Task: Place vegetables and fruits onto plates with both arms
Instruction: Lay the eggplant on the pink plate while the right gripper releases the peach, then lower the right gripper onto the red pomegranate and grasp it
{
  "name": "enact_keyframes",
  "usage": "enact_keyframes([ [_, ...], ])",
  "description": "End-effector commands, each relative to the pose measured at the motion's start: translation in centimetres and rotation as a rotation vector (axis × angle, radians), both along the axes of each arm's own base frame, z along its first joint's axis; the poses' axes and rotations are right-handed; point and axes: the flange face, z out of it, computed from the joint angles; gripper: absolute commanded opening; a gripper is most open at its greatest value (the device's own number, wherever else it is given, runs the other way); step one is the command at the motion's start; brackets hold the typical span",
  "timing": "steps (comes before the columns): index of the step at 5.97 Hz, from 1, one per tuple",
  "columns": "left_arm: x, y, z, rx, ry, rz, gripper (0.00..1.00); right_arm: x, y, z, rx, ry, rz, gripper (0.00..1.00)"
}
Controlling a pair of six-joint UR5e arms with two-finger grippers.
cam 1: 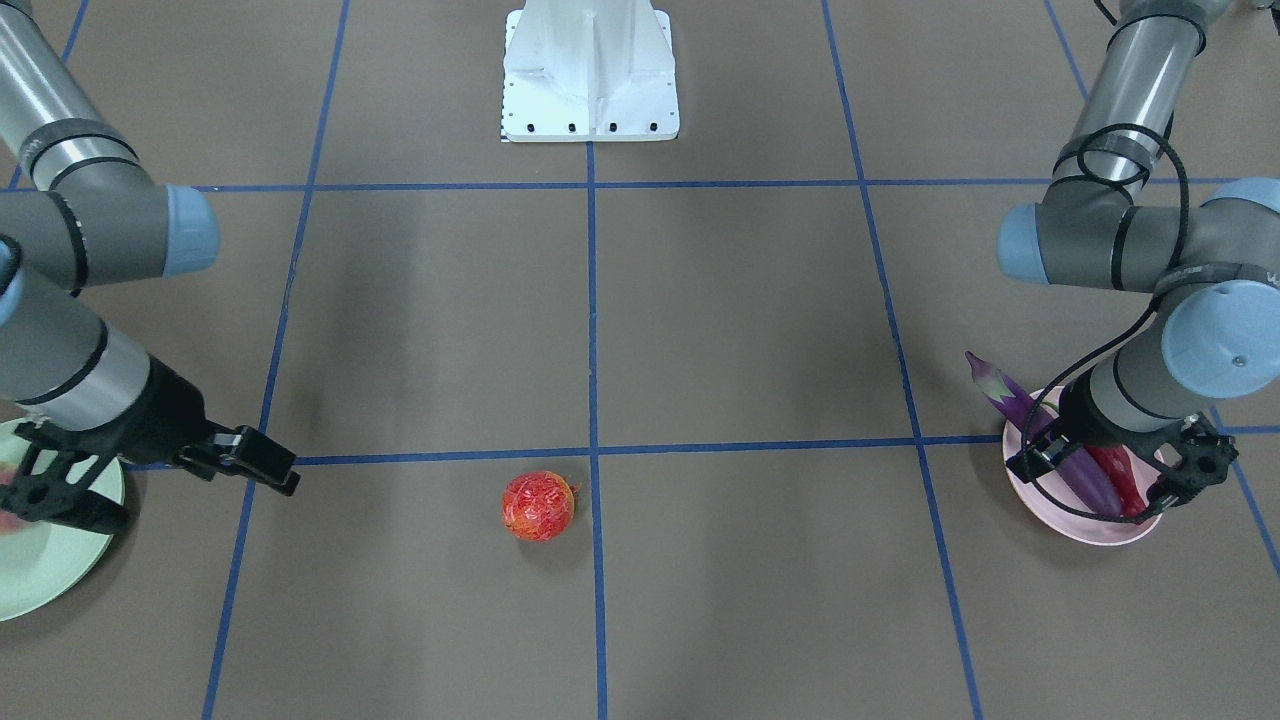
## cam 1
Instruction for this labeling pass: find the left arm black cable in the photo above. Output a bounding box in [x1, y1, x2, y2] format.
[1018, 122, 1190, 525]

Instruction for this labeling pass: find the red yellow pomegranate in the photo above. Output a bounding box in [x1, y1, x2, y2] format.
[500, 470, 580, 542]

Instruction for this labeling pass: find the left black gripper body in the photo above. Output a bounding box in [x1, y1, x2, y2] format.
[1021, 393, 1239, 516]

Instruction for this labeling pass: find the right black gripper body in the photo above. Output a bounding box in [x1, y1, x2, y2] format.
[3, 360, 232, 536]

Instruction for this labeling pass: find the white camera mast column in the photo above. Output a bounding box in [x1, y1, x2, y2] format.
[500, 1, 681, 143]

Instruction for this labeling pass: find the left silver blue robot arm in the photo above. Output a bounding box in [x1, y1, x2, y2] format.
[998, 1, 1279, 523]

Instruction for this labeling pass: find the red chili pepper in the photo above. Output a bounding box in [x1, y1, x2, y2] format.
[1084, 445, 1147, 518]

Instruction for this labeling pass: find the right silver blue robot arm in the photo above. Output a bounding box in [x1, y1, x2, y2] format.
[1, 1, 300, 536]

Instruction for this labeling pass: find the purple eggplant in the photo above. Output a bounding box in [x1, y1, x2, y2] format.
[965, 351, 1123, 518]

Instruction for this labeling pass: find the yellow pink peach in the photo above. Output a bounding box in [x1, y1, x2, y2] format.
[0, 462, 31, 536]

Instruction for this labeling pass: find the green plate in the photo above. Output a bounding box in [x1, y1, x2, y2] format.
[1, 420, 125, 623]

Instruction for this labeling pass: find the pink plate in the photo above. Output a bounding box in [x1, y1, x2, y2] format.
[1002, 386, 1161, 547]

